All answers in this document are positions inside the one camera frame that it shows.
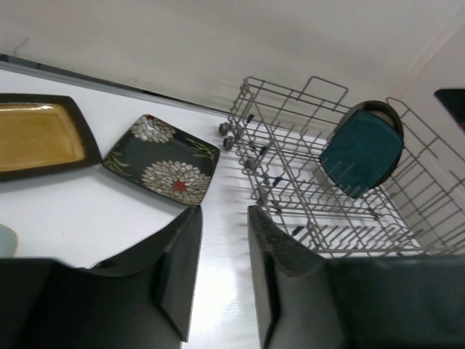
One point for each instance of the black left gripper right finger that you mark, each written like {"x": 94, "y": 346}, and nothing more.
{"x": 304, "y": 300}

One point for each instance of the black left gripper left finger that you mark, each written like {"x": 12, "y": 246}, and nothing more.
{"x": 141, "y": 297}

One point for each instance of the square teal plate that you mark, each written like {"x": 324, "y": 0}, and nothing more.
{"x": 360, "y": 153}

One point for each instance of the round cream plate metallic rim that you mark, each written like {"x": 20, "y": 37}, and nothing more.
{"x": 388, "y": 115}

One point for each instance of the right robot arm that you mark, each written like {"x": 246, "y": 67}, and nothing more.
{"x": 453, "y": 100}

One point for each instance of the square black floral plate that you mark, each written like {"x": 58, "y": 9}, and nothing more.
{"x": 164, "y": 160}

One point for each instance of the light green floral plate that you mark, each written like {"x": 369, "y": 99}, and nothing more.
{"x": 8, "y": 242}

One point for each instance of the square yellow brown plate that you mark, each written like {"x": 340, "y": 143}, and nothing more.
{"x": 44, "y": 135}

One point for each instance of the grey wire dish rack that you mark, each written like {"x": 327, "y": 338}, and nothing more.
{"x": 278, "y": 135}

